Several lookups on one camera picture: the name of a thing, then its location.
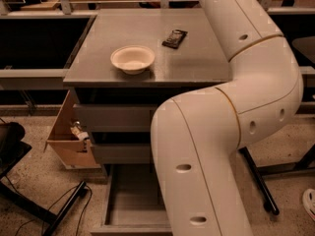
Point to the black rxbar chocolate bar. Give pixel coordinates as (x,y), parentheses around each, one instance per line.
(175,38)

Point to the white shoe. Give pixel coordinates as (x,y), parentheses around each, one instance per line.
(308,200)

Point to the grey bottom drawer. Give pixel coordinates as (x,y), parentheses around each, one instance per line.
(133,205)

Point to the wooden box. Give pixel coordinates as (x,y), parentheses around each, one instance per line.
(73,152)

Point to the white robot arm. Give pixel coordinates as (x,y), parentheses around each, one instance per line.
(194,133)

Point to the black chair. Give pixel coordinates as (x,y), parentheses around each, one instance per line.
(12,147)

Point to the grey drawer cabinet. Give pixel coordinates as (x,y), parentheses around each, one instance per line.
(148,94)

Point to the black table leg right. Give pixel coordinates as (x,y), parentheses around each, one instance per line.
(259,172)

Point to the black table leg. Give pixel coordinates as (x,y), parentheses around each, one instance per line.
(44,214)
(259,172)

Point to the grey middle drawer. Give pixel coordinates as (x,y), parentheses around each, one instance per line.
(122,154)

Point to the grey top drawer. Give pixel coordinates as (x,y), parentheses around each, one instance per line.
(115,117)

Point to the white paper bowl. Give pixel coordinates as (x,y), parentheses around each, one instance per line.
(132,59)

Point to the black table leg left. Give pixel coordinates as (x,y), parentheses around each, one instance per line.
(44,214)

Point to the grey drawer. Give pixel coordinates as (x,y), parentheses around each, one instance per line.
(115,117)
(122,154)
(133,205)

